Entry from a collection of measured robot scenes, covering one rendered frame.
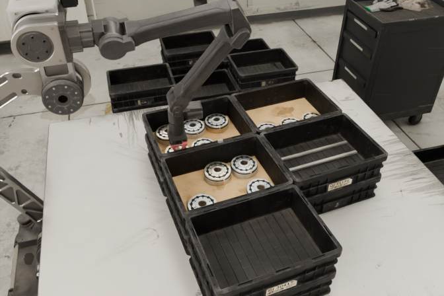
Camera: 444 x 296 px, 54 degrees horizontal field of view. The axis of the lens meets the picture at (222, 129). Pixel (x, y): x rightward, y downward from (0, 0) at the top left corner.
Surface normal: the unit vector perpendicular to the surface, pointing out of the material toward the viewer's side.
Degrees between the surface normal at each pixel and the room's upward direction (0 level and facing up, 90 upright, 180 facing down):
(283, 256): 0
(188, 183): 0
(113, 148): 0
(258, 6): 90
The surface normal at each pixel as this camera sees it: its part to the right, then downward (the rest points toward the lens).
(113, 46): 0.25, 0.79
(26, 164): 0.00, -0.79
